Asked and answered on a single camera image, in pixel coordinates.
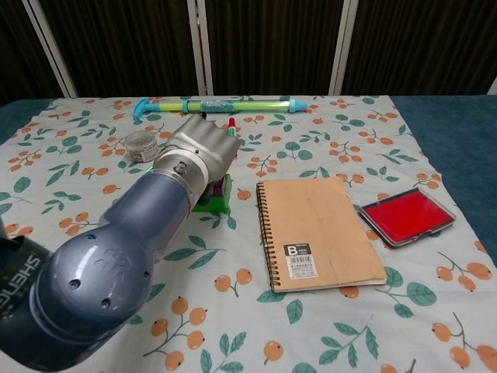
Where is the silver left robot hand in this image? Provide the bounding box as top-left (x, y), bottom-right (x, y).
top-left (165, 112), bottom-right (242, 203)

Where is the purple toy brick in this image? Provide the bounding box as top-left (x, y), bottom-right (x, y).
top-left (209, 176), bottom-right (226, 198)

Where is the green toy brick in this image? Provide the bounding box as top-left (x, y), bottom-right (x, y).
top-left (189, 173), bottom-right (233, 214)

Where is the green and blue water squirter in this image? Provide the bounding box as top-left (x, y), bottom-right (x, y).
top-left (133, 97), bottom-right (308, 122)

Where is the clear jar of small clips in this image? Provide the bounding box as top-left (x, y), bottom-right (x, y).
top-left (126, 131), bottom-right (158, 162)

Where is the dark pleated screen panel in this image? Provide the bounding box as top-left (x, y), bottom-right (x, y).
top-left (38, 0), bottom-right (203, 99)
top-left (201, 0), bottom-right (346, 97)
top-left (0, 0), bottom-right (67, 106)
top-left (341, 0), bottom-right (497, 97)

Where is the brown spiral notebook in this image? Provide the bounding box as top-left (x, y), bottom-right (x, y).
top-left (255, 176), bottom-right (388, 294)

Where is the red ink pad case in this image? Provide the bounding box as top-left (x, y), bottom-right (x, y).
top-left (357, 186), bottom-right (456, 249)

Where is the floral print tablecloth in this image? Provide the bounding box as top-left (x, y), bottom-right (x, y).
top-left (0, 95), bottom-right (497, 373)

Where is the white partition frame post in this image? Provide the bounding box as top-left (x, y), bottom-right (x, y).
top-left (186, 0), bottom-right (214, 96)
top-left (328, 0), bottom-right (359, 96)
top-left (21, 0), bottom-right (78, 98)

